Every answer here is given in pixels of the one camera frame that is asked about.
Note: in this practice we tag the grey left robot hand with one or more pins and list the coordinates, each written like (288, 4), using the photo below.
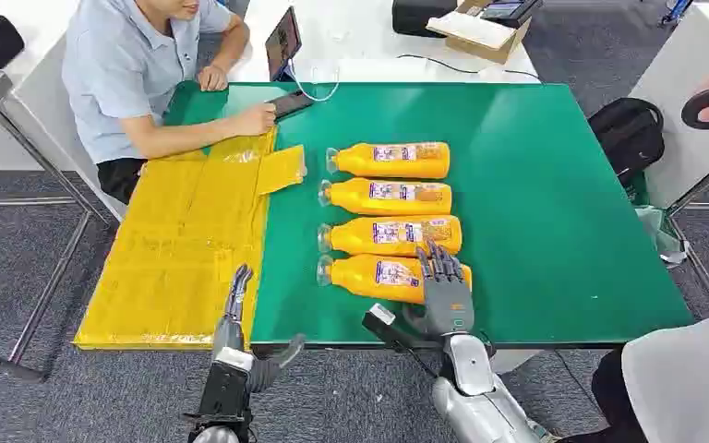
(229, 333)

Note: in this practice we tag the person's right hand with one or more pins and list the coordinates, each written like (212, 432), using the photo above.
(256, 119)

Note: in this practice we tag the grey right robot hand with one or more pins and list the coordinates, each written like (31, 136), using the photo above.
(449, 302)

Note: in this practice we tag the person's left hand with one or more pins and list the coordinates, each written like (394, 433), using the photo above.
(212, 78)

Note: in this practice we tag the black smartphone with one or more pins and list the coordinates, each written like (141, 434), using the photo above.
(291, 104)

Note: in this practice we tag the orange drink bottle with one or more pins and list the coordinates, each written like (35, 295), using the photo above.
(391, 235)
(367, 278)
(385, 198)
(391, 162)

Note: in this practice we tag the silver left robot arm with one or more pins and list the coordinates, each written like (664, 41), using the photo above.
(223, 397)

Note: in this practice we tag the white side table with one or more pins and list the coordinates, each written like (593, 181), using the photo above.
(685, 140)

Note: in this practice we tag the black tablet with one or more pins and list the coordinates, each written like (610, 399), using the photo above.
(283, 43)

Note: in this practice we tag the seated person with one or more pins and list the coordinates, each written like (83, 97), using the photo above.
(122, 73)

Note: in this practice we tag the yellow plastic sheet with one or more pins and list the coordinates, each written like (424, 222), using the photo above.
(171, 257)

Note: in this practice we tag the black backpack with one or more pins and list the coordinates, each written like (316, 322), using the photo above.
(626, 137)

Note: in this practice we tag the blue tool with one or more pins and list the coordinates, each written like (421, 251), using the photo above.
(675, 11)

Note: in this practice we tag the green table mat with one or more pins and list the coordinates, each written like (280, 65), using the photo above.
(544, 214)

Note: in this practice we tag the clear plastic bag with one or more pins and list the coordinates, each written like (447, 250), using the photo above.
(660, 235)

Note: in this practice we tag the black case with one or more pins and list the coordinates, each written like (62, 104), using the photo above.
(419, 17)

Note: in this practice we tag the black handheld terminal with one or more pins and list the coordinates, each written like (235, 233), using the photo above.
(510, 11)

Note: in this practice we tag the open cardboard box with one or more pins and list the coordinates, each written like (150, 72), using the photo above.
(483, 37)

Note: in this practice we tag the person in pale top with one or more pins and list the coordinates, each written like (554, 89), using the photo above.
(685, 379)

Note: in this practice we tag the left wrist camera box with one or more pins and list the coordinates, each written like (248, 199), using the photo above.
(235, 359)

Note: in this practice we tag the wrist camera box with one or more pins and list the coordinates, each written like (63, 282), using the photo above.
(235, 359)
(385, 324)

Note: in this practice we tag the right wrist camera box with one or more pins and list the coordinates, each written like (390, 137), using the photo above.
(385, 324)

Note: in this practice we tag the grey metal bench frame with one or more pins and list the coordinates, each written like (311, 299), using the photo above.
(42, 165)

